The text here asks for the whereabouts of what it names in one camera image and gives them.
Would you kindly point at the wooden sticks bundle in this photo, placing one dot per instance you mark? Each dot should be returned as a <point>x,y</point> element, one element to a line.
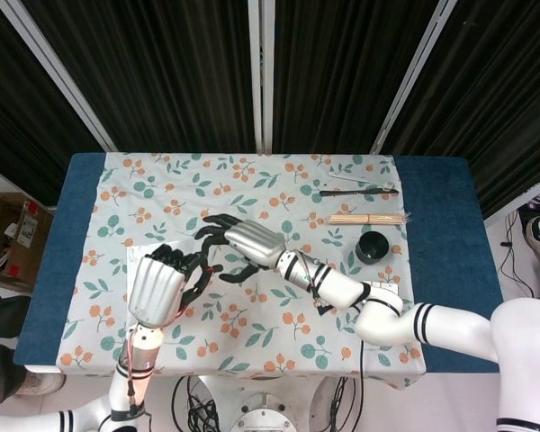
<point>351,219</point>

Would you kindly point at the white packaged toothbrush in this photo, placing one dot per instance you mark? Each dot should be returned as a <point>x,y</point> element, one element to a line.
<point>355,178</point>

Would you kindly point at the clear zip bag red edge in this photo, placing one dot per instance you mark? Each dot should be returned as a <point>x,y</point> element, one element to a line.
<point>132,263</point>

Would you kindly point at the blue table cover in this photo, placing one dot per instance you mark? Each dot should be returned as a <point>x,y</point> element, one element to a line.
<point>441,225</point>

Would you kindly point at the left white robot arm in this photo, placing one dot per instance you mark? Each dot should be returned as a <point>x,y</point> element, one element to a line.
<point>137,364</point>

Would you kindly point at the black plastic cup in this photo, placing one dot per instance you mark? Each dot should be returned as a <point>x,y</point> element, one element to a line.
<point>364,257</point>

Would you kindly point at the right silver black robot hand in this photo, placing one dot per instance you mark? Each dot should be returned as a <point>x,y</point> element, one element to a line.
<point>252,243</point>

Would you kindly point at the dark trouser leg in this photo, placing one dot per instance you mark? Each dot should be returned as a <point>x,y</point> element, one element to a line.
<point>0,351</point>

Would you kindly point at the black pleated curtain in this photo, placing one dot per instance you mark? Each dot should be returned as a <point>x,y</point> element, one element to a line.
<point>171,67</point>

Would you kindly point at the black pen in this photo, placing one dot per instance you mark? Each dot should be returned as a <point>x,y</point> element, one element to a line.
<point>342,193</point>

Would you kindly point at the brown cardboard box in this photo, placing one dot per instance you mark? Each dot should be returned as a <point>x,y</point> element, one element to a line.
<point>0,234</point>

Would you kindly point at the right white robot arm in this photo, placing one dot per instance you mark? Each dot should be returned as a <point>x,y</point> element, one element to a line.
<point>342,288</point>

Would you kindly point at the white fruit-print tablecloth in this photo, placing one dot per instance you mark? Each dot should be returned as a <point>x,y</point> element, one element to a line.
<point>261,328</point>

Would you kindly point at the white shoe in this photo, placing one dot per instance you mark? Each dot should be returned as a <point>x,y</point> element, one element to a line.
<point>42,384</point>

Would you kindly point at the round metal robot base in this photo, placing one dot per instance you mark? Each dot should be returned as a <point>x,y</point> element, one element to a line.
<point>263,414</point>

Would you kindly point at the white frame post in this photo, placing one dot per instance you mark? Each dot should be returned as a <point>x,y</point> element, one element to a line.
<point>63,76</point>
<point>414,76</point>
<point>262,76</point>

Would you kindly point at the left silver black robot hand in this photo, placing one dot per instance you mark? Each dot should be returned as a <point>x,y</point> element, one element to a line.
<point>155,288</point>

